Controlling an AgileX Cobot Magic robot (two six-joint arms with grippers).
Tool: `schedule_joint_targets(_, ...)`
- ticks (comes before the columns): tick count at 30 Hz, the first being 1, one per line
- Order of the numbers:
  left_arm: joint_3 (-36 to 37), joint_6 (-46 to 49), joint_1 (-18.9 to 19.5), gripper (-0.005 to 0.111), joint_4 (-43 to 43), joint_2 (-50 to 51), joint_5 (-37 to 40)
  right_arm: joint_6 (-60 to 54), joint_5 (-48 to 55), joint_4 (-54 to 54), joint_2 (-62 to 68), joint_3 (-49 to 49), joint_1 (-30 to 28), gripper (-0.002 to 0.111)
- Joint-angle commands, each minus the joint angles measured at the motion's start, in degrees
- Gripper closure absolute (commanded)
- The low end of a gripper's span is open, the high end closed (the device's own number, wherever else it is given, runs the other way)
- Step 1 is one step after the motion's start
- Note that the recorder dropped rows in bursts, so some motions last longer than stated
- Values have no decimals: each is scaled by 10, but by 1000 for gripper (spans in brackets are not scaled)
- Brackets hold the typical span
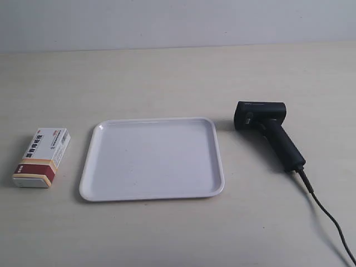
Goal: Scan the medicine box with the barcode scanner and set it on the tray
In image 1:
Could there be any white red medicine box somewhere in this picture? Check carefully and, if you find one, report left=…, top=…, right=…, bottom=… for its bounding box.
left=12, top=127, right=71, bottom=188

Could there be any black handheld barcode scanner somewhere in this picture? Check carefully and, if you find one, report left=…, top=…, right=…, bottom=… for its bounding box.
left=234, top=101, right=306, bottom=172

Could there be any white plastic tray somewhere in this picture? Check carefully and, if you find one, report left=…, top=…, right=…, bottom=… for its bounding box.
left=79, top=117, right=225, bottom=202

